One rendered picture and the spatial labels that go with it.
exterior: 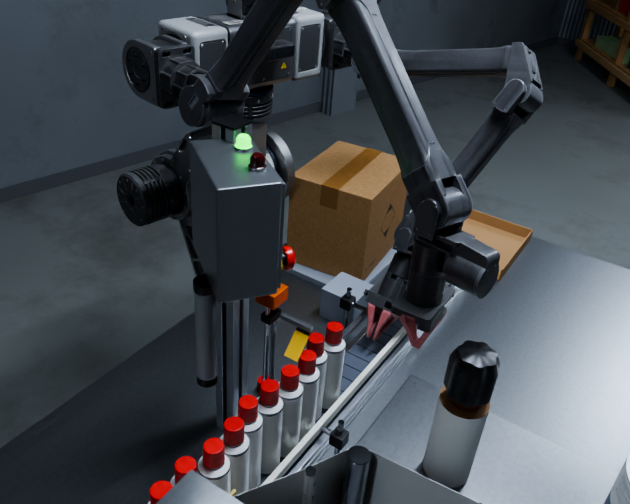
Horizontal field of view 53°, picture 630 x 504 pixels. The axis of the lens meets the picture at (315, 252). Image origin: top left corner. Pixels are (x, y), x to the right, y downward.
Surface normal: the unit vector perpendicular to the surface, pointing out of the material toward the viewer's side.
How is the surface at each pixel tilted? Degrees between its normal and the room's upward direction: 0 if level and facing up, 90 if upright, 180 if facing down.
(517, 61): 64
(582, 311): 0
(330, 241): 90
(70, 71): 90
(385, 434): 0
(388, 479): 90
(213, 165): 0
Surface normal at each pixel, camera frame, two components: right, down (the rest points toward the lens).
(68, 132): 0.71, 0.42
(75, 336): 0.07, -0.84
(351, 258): -0.46, 0.45
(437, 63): -0.62, 0.00
